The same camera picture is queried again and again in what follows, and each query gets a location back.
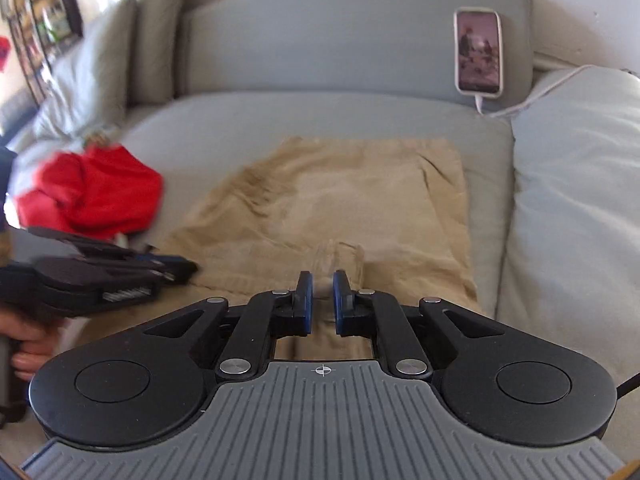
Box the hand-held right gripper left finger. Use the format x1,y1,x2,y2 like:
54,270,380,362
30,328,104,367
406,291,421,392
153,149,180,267
144,270,316,382

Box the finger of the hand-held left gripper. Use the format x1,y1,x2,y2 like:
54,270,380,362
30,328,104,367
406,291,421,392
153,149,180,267
27,226,133,260
120,254,199,283

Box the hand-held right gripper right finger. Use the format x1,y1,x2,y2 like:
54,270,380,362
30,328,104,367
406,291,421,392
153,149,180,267
332,269,506,379

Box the khaki cargo pants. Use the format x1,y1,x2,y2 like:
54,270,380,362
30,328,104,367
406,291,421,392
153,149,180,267
159,136,493,362

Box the person's left hand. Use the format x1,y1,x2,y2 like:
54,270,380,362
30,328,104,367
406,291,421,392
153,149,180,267
0,309,57,382

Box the red cloth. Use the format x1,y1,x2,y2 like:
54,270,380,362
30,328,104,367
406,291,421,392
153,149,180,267
16,143,165,242

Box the grey throw pillow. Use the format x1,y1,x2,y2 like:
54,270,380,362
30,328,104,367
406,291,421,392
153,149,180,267
31,0,139,143

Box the beige throw pillow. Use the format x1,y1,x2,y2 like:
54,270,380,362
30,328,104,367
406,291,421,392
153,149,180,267
127,0,187,107

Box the dark bookshelf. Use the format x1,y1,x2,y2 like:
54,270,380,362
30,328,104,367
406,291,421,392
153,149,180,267
0,0,84,103

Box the grey sofa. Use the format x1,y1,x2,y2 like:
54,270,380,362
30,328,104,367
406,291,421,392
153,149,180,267
0,0,640,411

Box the grey sofa side cushion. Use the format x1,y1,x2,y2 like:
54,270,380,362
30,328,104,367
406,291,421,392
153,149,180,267
497,66,640,383

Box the white-cased smartphone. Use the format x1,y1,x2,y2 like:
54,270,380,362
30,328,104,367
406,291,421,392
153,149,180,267
453,7,503,96

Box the white charging cable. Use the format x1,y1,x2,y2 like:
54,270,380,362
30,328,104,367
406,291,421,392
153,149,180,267
475,64,595,119

